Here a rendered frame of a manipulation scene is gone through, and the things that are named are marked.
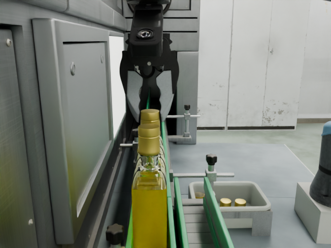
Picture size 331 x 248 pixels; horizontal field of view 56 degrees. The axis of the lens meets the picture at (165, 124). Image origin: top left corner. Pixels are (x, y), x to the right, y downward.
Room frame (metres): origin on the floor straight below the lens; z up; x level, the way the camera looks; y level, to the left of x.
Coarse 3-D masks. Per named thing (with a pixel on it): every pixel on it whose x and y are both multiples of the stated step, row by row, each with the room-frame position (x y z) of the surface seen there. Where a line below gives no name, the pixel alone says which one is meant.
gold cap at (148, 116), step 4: (140, 112) 0.52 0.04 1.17; (144, 112) 0.51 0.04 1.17; (148, 112) 0.51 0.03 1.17; (152, 112) 0.51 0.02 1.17; (156, 112) 0.51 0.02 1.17; (140, 116) 0.52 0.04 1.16; (144, 116) 0.51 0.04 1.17; (148, 116) 0.51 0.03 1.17; (152, 116) 0.51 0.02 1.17; (156, 116) 0.51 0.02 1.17; (140, 120) 0.52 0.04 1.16; (144, 120) 0.51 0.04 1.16; (148, 120) 0.51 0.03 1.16; (152, 120) 0.51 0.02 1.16; (156, 120) 0.51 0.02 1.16; (140, 124) 0.52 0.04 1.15; (160, 132) 0.52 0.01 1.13
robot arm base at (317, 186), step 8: (320, 168) 0.82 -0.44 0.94; (320, 176) 0.81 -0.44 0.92; (328, 176) 0.79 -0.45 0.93; (312, 184) 0.83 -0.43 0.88; (320, 184) 0.80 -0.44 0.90; (328, 184) 0.78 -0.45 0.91; (312, 192) 0.81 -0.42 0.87; (320, 192) 0.79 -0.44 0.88; (328, 192) 0.78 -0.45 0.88; (320, 200) 0.78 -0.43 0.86; (328, 200) 0.76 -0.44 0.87
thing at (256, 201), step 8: (192, 184) 0.92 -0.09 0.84; (200, 184) 0.93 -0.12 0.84; (216, 184) 0.93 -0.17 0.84; (224, 184) 0.93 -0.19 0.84; (232, 184) 0.93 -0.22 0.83; (240, 184) 0.93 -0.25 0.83; (248, 184) 0.93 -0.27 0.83; (256, 184) 0.92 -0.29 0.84; (192, 192) 0.86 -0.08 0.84; (216, 192) 0.93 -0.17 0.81; (224, 192) 0.93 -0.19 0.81; (232, 192) 0.93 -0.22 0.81; (240, 192) 0.93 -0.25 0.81; (248, 192) 0.93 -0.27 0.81; (256, 192) 0.89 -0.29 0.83; (232, 200) 0.93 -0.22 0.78; (248, 200) 0.93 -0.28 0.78; (256, 200) 0.88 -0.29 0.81; (264, 200) 0.82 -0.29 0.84; (224, 208) 0.77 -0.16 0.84; (232, 208) 0.77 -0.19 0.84; (240, 208) 0.77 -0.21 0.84; (248, 208) 0.77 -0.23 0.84; (256, 208) 0.77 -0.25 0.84; (264, 208) 0.77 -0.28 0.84
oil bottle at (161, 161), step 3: (138, 156) 0.53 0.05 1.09; (159, 156) 0.52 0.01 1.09; (162, 156) 0.52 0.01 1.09; (138, 159) 0.51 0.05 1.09; (159, 159) 0.51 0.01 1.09; (162, 159) 0.51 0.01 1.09; (138, 162) 0.51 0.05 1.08; (159, 162) 0.50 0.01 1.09; (162, 162) 0.51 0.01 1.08; (135, 165) 0.51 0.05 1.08; (138, 165) 0.50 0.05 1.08; (162, 165) 0.50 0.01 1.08; (165, 165) 0.52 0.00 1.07; (165, 168) 0.51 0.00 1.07; (165, 171) 0.50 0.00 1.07
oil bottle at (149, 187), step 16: (144, 176) 0.44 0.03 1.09; (160, 176) 0.45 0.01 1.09; (144, 192) 0.44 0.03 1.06; (160, 192) 0.44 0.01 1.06; (144, 208) 0.44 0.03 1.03; (160, 208) 0.44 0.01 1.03; (144, 224) 0.44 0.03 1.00; (160, 224) 0.44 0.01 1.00; (144, 240) 0.44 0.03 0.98; (160, 240) 0.44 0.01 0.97
